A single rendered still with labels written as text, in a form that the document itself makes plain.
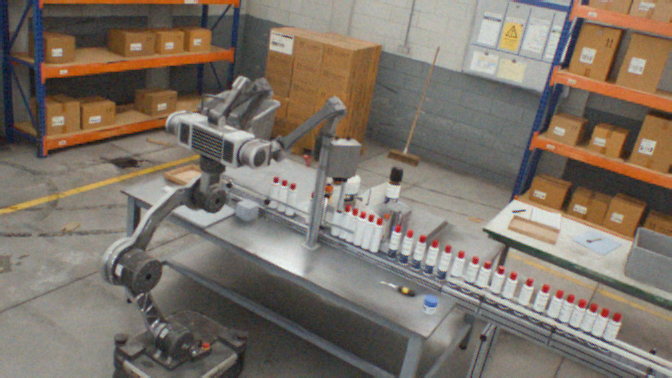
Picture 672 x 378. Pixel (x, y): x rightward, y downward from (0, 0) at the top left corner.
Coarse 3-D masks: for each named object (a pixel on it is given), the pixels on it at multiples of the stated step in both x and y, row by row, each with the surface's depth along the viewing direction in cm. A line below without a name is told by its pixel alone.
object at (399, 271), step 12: (276, 216) 362; (300, 228) 354; (324, 240) 347; (336, 240) 343; (348, 252) 340; (360, 252) 336; (384, 264) 330; (408, 276) 324; (420, 276) 320; (432, 288) 318
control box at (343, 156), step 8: (336, 144) 313; (344, 144) 315; (352, 144) 317; (328, 152) 317; (336, 152) 314; (344, 152) 316; (352, 152) 318; (328, 160) 317; (336, 160) 316; (344, 160) 318; (352, 160) 320; (328, 168) 317; (336, 168) 318; (344, 168) 321; (352, 168) 323; (328, 176) 319; (336, 176) 321; (344, 176) 323; (352, 176) 325
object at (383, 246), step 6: (390, 216) 340; (396, 216) 339; (402, 216) 339; (408, 216) 333; (396, 222) 330; (402, 222) 329; (408, 222) 337; (390, 228) 337; (402, 228) 331; (390, 234) 341; (402, 234) 335; (384, 240) 338; (402, 240) 339; (384, 246) 336; (402, 246) 342
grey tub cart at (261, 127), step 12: (204, 96) 550; (216, 96) 548; (204, 108) 561; (240, 108) 636; (264, 108) 630; (276, 108) 611; (228, 120) 563; (252, 120) 556; (264, 120) 594; (252, 132) 568; (264, 132) 609
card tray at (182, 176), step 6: (180, 168) 404; (186, 168) 409; (192, 168) 414; (198, 168) 411; (168, 174) 392; (174, 174) 400; (180, 174) 402; (186, 174) 404; (192, 174) 406; (174, 180) 389; (180, 180) 386; (186, 180) 395
